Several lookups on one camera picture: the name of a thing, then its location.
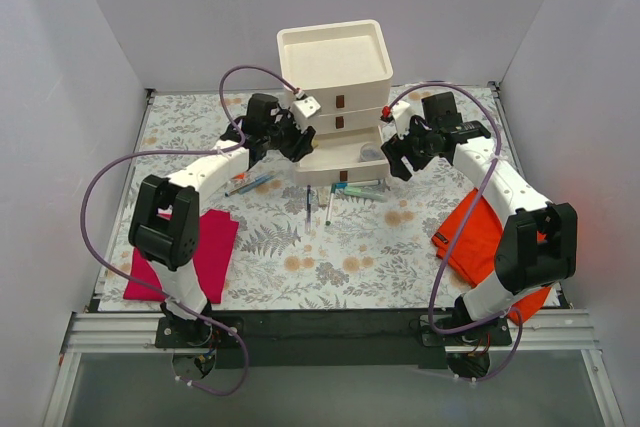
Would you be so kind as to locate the small clear plastic cup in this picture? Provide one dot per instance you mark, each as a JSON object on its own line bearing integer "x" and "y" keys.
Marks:
{"x": 370, "y": 152}

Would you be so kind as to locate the blue capped white pen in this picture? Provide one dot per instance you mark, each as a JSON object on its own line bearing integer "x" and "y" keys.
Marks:
{"x": 259, "y": 181}

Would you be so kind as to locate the white teal capped marker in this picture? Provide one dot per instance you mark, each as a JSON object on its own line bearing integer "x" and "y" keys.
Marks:
{"x": 368, "y": 183}

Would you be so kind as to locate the white stacked drawer unit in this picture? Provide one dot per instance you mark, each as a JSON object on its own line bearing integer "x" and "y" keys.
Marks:
{"x": 344, "y": 66}

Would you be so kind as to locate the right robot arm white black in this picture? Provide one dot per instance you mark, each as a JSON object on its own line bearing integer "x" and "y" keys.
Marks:
{"x": 538, "y": 243}

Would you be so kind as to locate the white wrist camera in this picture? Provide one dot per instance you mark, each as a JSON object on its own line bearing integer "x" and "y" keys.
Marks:
{"x": 304, "y": 109}
{"x": 400, "y": 115}

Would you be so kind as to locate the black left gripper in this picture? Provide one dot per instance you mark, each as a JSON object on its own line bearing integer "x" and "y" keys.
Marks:
{"x": 294, "y": 136}

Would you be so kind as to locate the mint green highlighter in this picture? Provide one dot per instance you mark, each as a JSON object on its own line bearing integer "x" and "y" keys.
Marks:
{"x": 364, "y": 193}

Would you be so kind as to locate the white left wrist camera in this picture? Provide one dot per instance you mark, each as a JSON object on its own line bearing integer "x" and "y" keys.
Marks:
{"x": 304, "y": 109}

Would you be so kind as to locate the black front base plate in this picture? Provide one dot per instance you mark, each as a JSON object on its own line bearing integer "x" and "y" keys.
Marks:
{"x": 297, "y": 338}

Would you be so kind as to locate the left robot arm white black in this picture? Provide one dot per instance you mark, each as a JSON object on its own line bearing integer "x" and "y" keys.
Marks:
{"x": 165, "y": 224}

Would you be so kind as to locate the magenta folded cloth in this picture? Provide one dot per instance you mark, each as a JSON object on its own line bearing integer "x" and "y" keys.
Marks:
{"x": 212, "y": 258}

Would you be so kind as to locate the white green tipped pen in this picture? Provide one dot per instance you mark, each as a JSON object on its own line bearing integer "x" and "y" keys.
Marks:
{"x": 329, "y": 209}

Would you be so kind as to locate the aluminium front frame rail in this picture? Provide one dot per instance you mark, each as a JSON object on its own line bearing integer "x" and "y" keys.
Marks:
{"x": 128, "y": 333}

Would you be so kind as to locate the floral patterned table mat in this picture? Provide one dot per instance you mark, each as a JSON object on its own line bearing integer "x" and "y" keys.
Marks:
{"x": 373, "y": 255}

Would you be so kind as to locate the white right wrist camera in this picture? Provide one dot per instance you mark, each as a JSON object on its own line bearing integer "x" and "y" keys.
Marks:
{"x": 400, "y": 115}

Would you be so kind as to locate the dark blue pen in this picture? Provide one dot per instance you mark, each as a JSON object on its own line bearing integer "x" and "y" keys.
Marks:
{"x": 308, "y": 210}

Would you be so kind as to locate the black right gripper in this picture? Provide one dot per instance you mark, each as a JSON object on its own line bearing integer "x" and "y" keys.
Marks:
{"x": 405, "y": 150}

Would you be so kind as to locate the white bottom drawer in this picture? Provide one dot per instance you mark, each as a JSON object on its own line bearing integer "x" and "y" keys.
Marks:
{"x": 337, "y": 158}

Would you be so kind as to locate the orange crumpled cloth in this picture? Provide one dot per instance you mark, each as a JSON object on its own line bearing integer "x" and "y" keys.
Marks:
{"x": 471, "y": 243}

